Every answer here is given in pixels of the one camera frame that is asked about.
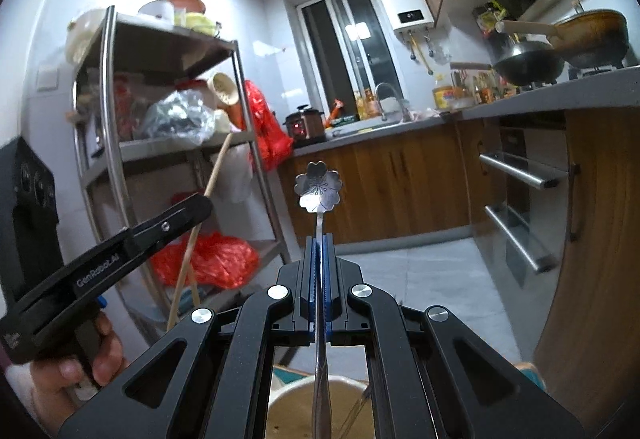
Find beige plastic colander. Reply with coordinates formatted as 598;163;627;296
207;71;239;108

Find white wall switch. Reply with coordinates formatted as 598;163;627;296
37;66;59;92

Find metal shelf rack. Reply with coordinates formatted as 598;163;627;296
67;6;292;336

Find metal kitchen faucet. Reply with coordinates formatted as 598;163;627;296
374;82;407;122

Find yellow cooking oil bottle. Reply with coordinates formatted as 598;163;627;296
432;74;464;112

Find built-in oven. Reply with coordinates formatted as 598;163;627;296
477;115;582;291

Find hanging red plastic bag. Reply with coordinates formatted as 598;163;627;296
242;79;294;172

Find wooden kitchen counter cabinet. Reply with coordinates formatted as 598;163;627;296
279;66;640;400

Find sliding window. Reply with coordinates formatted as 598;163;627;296
296;0;405;120

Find yellow plastic basket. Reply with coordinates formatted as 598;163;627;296
174;11;222;38

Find brown pan with wooden handle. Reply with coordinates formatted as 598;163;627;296
494;1;630;70

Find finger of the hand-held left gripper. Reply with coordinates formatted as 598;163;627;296
125;192;214;256

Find person's left hand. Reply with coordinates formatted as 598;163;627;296
6;309;127;438

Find black wok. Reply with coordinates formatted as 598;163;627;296
492;41;567;88

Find row of condiment bottles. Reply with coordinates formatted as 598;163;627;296
450;68;522;106

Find amber sauce bottles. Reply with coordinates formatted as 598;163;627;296
354;88;382;120

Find flower-shaped metal spoon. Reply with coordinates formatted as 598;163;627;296
294;161;344;439

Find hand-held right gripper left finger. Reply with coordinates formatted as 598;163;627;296
57;235;320;439

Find large white bowl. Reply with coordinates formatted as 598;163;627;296
66;9;107;66

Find red bowl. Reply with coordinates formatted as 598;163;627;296
162;0;207;18

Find white ceramic utensil holder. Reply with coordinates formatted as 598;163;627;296
266;371;375;439

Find electric pressure cooker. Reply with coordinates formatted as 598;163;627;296
283;104;329;142

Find wooden chopstick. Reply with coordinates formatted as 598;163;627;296
166;132;235;331

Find hanging white plastic bag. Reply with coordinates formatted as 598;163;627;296
219;144;257;206

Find clear plastic bag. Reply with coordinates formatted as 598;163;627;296
142;89;217;148

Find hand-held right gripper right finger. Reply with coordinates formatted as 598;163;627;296
321;234;585;439

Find crumpled red plastic bag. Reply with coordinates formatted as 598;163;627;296
152;231;261;291

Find white enamel pot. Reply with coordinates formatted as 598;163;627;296
137;0;174;20

